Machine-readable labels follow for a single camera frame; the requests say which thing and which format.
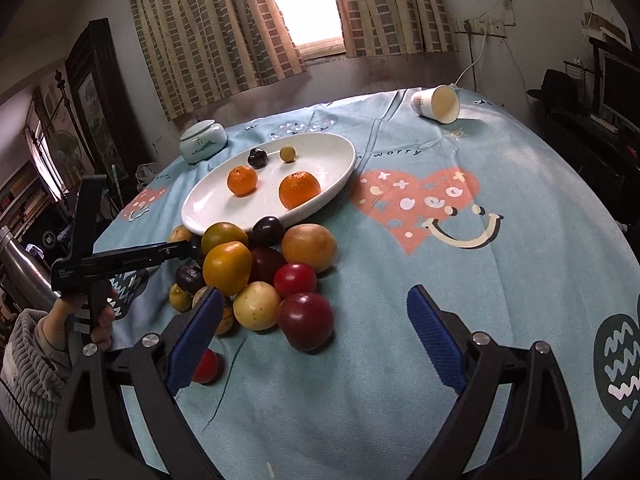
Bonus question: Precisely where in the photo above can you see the dark purple plum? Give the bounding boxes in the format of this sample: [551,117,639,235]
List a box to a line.
[250,216,287,248]

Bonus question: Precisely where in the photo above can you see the dark brown fruit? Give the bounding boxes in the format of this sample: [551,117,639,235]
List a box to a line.
[175,264,206,295]

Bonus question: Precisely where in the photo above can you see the dark monitor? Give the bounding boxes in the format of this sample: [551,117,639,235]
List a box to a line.
[597,47,640,121]

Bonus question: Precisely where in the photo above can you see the printed light blue tablecloth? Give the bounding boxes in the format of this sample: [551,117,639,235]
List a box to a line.
[90,87,640,480]

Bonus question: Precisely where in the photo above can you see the wooden wall plank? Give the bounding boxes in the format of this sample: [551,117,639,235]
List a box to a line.
[582,10,631,46]

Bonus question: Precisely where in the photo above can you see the black hat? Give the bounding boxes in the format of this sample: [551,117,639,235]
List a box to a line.
[526,69,581,111]

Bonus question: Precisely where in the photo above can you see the large tan round fruit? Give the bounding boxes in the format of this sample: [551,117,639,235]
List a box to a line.
[281,223,337,273]

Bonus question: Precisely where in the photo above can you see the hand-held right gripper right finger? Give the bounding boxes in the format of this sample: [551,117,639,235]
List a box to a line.
[407,285,593,480]

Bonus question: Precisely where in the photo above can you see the pale yellow round fruit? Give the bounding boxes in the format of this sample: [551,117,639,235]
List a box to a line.
[233,281,282,332]

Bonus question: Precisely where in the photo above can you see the steel thermos flask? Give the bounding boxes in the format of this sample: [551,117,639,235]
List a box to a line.
[0,225,56,306]

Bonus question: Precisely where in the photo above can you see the person's left forearm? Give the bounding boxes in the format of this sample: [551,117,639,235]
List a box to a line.
[0,307,71,461]

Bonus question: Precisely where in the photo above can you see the red tomato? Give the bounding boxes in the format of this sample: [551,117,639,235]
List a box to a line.
[273,263,318,299]

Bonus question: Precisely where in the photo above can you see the white wall socket strip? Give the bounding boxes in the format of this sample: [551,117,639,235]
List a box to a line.
[450,16,506,36]

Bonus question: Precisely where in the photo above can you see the white paper cup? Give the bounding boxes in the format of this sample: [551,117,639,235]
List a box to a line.
[411,85,461,125]

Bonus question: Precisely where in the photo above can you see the pale green lidded jar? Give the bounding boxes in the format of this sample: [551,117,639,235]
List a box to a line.
[179,119,227,165]

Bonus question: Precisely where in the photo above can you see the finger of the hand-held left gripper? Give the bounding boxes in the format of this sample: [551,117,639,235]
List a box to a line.
[165,240,201,263]

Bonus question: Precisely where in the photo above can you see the brick-pattern curtain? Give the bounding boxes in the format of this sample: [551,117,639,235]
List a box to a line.
[125,0,306,121]
[325,0,460,58]

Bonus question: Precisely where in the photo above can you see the person's left hand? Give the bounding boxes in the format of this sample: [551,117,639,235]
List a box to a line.
[42,294,117,353]

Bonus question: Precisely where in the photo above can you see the white power cable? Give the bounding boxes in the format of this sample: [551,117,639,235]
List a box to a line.
[452,32,488,91]

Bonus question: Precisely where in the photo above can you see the bright window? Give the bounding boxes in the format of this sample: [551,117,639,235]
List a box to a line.
[255,0,346,58]

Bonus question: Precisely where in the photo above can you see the dark wooden cabinet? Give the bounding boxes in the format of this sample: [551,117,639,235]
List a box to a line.
[545,105,640,226]

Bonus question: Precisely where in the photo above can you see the white oval plate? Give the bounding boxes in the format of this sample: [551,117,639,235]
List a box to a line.
[181,133,357,237]

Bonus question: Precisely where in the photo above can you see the standing fan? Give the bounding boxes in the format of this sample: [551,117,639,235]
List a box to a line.
[47,130,81,171]

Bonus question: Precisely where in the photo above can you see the tan speckled fruit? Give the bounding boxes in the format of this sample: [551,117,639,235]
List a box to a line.
[215,305,236,336]

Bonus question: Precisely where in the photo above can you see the green-orange tomato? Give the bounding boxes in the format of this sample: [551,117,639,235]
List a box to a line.
[201,222,250,251]

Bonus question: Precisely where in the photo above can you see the large orange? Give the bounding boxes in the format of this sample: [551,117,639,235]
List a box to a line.
[278,171,321,209]

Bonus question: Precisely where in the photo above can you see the bookshelf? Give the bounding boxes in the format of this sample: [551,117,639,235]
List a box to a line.
[0,160,51,241]

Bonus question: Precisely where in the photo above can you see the small red fruit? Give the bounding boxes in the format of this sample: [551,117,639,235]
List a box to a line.
[192,348,223,385]

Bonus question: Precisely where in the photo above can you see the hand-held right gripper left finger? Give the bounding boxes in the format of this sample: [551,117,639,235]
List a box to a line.
[50,286,226,480]

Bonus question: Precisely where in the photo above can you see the small orange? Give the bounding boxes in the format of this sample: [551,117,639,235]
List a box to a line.
[227,166,259,197]

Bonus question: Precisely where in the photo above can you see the orange persimmon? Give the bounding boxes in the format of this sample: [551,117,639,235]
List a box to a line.
[202,241,253,296]

